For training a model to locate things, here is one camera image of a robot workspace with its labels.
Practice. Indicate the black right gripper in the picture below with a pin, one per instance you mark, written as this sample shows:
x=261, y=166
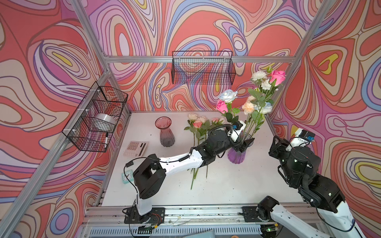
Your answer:
x=280, y=146

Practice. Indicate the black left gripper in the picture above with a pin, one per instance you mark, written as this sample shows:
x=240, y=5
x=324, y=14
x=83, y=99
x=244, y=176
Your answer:
x=243, y=148

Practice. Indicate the purple ribbed glass vase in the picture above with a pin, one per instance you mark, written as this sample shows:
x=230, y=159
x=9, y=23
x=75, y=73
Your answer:
x=237, y=157

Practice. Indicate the pink rose stem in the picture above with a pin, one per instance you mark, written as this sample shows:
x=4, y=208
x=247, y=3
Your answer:
x=222, y=107

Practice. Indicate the peach rose spray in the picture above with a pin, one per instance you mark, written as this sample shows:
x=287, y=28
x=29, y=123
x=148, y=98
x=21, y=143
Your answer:
x=248, y=109

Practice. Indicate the white blue rose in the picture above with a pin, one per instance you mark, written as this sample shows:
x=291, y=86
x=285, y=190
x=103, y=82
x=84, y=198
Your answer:
x=228, y=96
x=259, y=115

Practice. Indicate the red glass vase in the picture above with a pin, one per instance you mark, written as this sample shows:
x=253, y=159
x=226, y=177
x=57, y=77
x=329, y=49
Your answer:
x=167, y=138

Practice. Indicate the white rose spray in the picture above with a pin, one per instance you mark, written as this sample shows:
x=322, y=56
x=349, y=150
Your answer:
x=264, y=89

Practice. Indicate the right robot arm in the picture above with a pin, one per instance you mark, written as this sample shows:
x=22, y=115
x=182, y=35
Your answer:
x=325, y=196

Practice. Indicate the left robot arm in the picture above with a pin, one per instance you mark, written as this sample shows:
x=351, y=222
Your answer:
x=151, y=173

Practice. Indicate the flower pile on table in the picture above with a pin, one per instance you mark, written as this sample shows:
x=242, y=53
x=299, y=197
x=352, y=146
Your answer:
x=199, y=126

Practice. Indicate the small black block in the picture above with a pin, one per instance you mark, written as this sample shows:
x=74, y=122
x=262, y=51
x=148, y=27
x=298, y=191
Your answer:
x=130, y=163

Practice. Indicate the small teal clock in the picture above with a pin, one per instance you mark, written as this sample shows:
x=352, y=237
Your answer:
x=127, y=176

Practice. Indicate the silver tape roll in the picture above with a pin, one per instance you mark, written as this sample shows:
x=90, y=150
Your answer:
x=106, y=119

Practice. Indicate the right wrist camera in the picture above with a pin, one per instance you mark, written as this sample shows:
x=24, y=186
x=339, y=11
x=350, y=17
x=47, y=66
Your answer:
x=301, y=138

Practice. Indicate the black wire basket back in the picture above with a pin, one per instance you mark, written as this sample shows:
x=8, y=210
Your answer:
x=203, y=67

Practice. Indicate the black wire basket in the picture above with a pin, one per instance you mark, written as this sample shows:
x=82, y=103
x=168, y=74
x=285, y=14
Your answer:
x=98, y=120
x=203, y=67

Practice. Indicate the black wire basket left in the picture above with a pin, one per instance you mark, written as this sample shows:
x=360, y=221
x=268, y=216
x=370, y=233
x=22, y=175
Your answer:
x=98, y=120

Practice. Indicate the metal base rail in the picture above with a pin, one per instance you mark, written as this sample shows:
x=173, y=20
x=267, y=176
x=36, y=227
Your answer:
x=176, y=221

